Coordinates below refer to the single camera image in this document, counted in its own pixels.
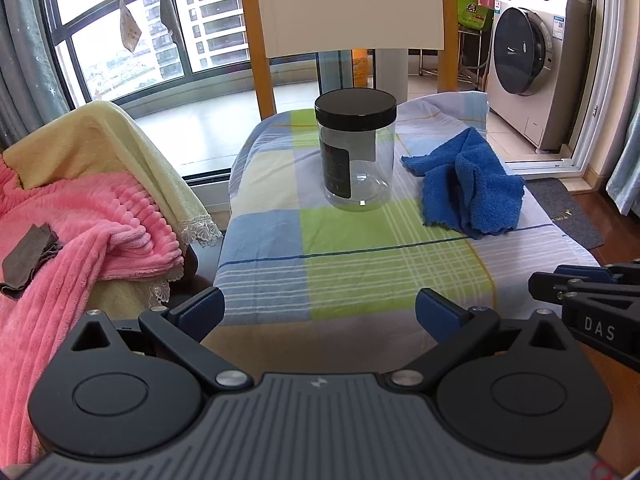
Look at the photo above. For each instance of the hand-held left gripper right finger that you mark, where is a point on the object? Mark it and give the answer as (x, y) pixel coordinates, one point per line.
(437, 310)

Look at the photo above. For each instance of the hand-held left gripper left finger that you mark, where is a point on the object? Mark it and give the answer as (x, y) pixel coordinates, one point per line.
(200, 307)

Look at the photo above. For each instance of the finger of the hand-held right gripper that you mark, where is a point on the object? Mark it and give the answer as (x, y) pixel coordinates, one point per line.
(585, 273)
(545, 287)

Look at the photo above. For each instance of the blue towel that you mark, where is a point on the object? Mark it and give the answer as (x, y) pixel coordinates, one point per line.
(470, 195)

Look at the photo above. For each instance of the clear plastic jar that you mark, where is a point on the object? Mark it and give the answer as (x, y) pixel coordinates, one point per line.
(360, 180)

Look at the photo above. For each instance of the orange container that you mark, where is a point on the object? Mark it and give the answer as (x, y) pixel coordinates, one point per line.
(360, 67)

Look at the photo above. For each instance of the grey door mat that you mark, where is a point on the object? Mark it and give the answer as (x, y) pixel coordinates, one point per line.
(565, 205)

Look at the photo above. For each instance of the plaid cloth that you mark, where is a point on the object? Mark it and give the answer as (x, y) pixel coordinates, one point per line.
(350, 260)

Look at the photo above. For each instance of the grey blue curtain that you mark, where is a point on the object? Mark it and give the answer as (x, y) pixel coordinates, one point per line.
(627, 170)
(25, 60)

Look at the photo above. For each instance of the pink blanket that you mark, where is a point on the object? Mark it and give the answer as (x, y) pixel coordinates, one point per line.
(75, 220)

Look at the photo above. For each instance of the brown cloth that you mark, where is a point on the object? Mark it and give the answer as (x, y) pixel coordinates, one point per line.
(27, 260)

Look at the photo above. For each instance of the yellow blanket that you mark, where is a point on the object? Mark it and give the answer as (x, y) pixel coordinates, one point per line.
(125, 145)

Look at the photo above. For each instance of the white washing machine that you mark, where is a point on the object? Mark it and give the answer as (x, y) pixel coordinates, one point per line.
(550, 60)

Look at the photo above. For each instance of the metal rack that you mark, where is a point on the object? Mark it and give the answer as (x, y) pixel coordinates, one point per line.
(472, 71)

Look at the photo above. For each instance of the black framed window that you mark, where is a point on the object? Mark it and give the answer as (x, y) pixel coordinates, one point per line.
(100, 55)

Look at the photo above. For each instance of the green bag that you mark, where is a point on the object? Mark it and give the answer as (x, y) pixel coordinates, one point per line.
(472, 12)

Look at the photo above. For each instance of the beige hanging cloth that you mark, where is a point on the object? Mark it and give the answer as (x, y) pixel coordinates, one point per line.
(130, 30)

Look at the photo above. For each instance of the grey hanging cloth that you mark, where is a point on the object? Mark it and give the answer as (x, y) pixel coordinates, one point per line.
(170, 15)

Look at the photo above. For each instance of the wooden chair white backrest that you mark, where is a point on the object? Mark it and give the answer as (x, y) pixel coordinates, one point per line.
(350, 10)

